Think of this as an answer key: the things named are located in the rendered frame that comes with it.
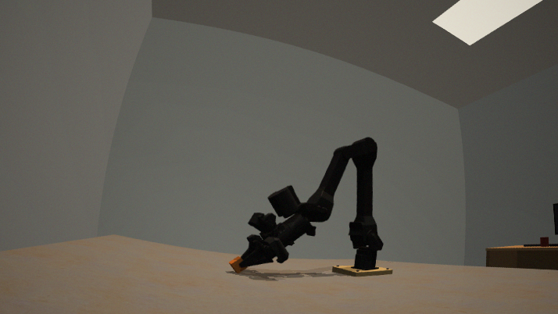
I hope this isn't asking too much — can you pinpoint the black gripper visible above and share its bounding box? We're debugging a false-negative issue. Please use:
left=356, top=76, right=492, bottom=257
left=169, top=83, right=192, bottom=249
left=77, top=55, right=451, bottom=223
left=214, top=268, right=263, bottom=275
left=239, top=223, right=295, bottom=268

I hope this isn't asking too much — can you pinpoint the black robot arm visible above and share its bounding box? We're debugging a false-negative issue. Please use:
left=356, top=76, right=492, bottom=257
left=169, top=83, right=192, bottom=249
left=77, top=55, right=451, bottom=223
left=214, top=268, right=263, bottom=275
left=248, top=137, right=384, bottom=270

